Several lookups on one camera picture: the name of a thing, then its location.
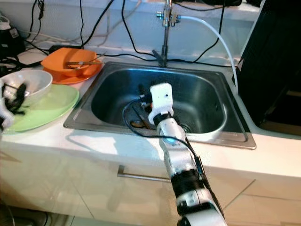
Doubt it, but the white bowl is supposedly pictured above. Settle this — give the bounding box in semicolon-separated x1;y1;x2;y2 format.
2;69;53;108

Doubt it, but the green plate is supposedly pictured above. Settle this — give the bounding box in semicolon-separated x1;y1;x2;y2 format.
7;84;79;133

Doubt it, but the stainless steel sink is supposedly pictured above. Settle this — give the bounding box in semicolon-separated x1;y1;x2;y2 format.
63;60;257;150

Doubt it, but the black labelled power adapter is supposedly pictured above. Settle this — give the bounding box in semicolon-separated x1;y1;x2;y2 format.
0;26;26;56

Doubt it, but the orange plate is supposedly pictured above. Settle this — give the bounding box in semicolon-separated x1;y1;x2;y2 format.
41;61;103;85

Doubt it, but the round metal sink strainer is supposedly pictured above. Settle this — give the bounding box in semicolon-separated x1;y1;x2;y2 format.
179;123;193;135

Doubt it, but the orange bowl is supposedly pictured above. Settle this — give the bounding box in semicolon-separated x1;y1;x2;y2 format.
42;47;95;76

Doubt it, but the flat black adapter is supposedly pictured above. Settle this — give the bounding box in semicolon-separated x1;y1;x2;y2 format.
49;45;83;52

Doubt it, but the chrome faucet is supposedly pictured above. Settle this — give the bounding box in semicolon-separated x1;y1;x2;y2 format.
153;0;180;66

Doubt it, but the cream sink counter cabinet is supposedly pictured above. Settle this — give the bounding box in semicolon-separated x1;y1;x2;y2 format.
0;127;301;226

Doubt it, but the black tall appliance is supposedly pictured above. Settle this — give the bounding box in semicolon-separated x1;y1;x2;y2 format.
238;0;301;137

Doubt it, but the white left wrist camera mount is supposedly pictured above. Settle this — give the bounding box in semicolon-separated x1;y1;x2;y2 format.
0;101;16;131

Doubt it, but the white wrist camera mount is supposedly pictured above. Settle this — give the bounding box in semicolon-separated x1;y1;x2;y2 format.
149;82;174;124
0;101;16;131

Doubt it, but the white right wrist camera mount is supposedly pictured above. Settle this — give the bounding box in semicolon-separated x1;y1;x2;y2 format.
149;82;174;124

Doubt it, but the black wall cable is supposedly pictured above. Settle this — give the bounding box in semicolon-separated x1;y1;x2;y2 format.
34;0;46;38
101;52;241;65
121;0;159;57
87;0;115;46
190;0;227;60
79;0;85;46

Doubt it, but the long silver cabinet handle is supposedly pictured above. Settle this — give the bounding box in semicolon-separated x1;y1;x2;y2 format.
117;165;172;184

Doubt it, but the white faucet hose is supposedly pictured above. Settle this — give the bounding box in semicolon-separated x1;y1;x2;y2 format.
179;14;239;92

